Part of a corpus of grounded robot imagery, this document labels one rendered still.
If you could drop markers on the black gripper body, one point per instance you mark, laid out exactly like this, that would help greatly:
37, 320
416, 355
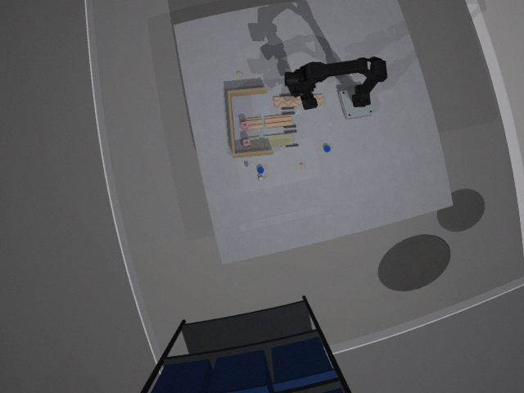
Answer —
310, 102

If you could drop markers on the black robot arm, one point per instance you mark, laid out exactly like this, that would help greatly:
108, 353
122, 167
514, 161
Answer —
316, 72

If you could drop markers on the tan wooden strip with purple zigzag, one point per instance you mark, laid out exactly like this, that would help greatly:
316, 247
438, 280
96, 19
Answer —
292, 101

